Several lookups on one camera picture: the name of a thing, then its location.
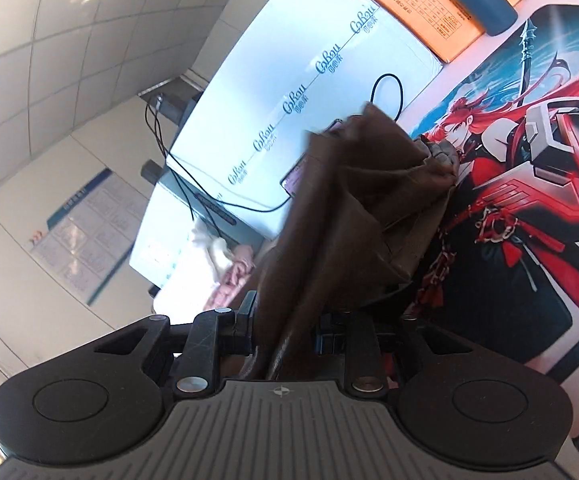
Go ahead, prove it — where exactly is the light blue carton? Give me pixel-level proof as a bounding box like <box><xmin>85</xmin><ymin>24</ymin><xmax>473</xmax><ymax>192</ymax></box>
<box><xmin>168</xmin><ymin>0</ymin><xmax>441</xmax><ymax>238</ymax></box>
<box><xmin>129</xmin><ymin>181</ymin><xmax>216</xmax><ymax>288</ymax></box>

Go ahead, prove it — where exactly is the anime desk mat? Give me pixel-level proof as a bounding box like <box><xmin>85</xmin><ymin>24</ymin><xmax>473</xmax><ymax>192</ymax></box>
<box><xmin>407</xmin><ymin>4</ymin><xmax>579</xmax><ymax>453</ymax></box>

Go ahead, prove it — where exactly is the light blue carton left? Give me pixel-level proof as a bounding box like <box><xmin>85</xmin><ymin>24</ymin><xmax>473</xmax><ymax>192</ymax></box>
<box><xmin>129</xmin><ymin>181</ymin><xmax>216</xmax><ymax>288</ymax></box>

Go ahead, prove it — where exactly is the wall notice board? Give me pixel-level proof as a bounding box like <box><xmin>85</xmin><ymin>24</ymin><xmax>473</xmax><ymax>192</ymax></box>
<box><xmin>28</xmin><ymin>168</ymin><xmax>147</xmax><ymax>306</ymax></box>

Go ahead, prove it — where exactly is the smartphone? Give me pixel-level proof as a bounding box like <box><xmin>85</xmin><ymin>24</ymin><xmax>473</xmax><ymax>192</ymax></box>
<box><xmin>280</xmin><ymin>118</ymin><xmax>345</xmax><ymax>200</ymax></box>

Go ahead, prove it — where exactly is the black charging cable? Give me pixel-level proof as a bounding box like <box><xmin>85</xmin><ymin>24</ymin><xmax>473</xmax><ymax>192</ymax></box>
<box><xmin>144</xmin><ymin>72</ymin><xmax>405</xmax><ymax>221</ymax></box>

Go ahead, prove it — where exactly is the brown garment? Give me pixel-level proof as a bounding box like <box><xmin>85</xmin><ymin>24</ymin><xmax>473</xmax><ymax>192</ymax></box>
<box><xmin>239</xmin><ymin>104</ymin><xmax>459</xmax><ymax>380</ymax></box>

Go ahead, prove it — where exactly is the light blue carton right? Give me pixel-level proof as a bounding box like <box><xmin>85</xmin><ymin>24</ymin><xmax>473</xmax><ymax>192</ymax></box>
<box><xmin>168</xmin><ymin>0</ymin><xmax>441</xmax><ymax>238</ymax></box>

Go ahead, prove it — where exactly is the white garment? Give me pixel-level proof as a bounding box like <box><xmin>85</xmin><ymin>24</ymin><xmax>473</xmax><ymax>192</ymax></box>
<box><xmin>190</xmin><ymin>219</ymin><xmax>233</xmax><ymax>282</ymax></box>

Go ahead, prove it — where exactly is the pink knitted garment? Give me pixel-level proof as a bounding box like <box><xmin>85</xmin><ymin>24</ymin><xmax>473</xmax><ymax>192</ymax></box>
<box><xmin>204</xmin><ymin>245</ymin><xmax>254</xmax><ymax>311</ymax></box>

